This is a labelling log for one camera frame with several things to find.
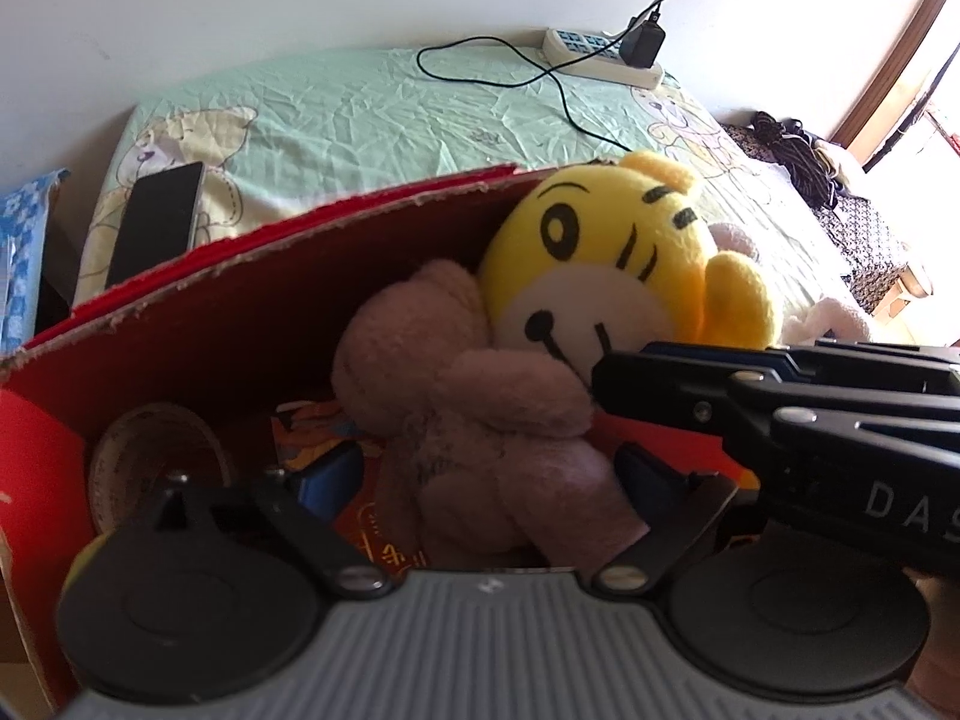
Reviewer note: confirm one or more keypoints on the blue patterned notebook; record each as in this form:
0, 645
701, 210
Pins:
25, 213

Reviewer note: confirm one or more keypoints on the cartoon bear bed sheet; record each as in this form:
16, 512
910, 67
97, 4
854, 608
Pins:
282, 137

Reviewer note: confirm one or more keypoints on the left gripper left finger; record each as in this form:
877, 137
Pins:
299, 510

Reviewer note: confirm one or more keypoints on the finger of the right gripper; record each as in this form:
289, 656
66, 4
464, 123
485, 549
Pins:
809, 359
682, 389

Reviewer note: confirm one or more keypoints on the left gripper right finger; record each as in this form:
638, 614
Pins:
678, 509

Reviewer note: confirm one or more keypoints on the yellow tiger plush toy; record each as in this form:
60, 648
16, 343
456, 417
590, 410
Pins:
611, 257

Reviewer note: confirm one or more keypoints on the red cardboard box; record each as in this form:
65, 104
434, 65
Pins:
245, 323

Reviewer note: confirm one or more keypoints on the dark patterned mattress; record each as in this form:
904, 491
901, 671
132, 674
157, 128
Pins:
828, 178

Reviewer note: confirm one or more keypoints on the pink plush toy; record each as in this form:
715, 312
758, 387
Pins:
488, 464

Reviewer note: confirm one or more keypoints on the white power strip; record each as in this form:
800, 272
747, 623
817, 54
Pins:
596, 57

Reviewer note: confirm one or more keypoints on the white bear plush with bow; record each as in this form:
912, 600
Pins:
828, 318

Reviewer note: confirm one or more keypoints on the brown tape roll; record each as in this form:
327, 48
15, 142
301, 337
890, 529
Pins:
144, 447

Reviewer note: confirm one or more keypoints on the black smartphone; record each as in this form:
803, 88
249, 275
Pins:
158, 222

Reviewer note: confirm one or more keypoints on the person's right hand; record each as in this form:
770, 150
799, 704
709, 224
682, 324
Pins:
936, 676

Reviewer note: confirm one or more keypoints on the red envelope packet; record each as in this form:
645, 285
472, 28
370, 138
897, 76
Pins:
303, 431

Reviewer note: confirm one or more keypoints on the black charger plug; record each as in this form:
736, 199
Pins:
640, 47

